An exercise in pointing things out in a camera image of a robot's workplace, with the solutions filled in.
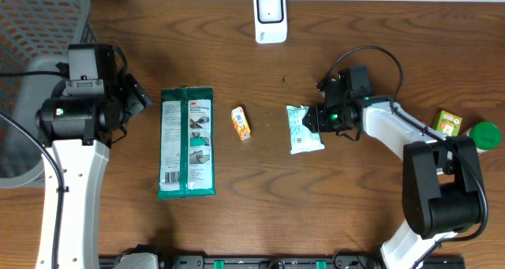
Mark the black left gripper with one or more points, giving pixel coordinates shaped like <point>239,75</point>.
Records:
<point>133,95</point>

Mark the grey plastic mesh basket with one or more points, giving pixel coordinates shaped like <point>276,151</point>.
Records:
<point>35,36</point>

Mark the green 3M gloves package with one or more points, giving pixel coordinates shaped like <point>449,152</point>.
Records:
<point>186,160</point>

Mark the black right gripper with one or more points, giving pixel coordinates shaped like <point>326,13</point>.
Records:
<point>319,121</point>

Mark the light blue wipes pack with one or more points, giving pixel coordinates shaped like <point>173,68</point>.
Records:
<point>301,138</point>

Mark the orange Kleenex tissue pack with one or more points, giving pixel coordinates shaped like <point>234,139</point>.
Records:
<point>240,123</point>

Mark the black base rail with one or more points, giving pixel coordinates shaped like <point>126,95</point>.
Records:
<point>345,261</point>

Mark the green yellow juice carton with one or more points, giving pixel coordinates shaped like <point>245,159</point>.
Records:
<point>447,123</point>

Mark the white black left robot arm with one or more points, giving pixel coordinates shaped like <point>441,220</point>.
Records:
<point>75,130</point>

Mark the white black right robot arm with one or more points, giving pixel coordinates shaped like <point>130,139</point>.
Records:
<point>443,196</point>

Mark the white barcode scanner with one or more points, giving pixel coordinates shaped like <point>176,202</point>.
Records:
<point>270,19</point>

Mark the green lid spread jar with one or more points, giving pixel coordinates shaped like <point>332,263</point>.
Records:
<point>485,135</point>

